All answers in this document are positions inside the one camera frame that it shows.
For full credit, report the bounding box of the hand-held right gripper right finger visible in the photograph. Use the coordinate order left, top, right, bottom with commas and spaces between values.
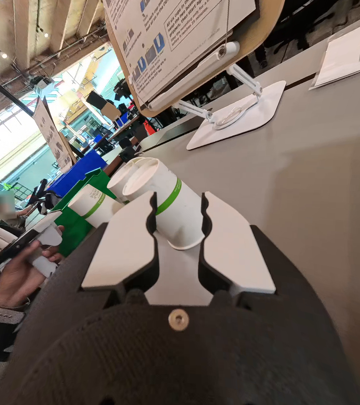
198, 191, 277, 300

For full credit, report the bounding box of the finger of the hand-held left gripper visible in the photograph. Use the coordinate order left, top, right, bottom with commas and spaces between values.
25, 209, 63, 236

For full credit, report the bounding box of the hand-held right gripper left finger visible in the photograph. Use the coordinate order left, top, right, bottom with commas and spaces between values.
81, 191, 160, 299

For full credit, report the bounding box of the green plastic box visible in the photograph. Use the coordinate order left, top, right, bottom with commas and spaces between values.
52, 168, 126, 258

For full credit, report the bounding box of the white paper cup green band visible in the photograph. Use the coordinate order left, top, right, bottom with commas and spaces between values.
106, 157, 142, 204
67, 184, 126, 229
122, 159, 205, 251

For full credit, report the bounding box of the grey desk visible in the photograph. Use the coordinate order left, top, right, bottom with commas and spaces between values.
102, 8, 360, 405

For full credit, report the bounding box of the person's left hand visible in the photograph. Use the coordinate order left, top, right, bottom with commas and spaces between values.
0, 225, 65, 309

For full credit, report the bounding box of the large blue plastic bin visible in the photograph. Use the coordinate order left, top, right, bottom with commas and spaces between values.
48, 149, 108, 198

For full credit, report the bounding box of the grey beaded wristband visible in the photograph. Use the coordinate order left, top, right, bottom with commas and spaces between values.
0, 297, 31, 324

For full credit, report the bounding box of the wooden document stand with sheet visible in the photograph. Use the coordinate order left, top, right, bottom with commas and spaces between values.
33, 96, 78, 174

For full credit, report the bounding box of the wooden document stand white base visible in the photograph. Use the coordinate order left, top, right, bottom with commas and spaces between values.
102, 0, 287, 151

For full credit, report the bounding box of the printed instruction sheet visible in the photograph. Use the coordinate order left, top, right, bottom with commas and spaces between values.
104, 0, 256, 103

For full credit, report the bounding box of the laminated paper sheet red label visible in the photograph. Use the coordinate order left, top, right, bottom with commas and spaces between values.
309, 14, 360, 90

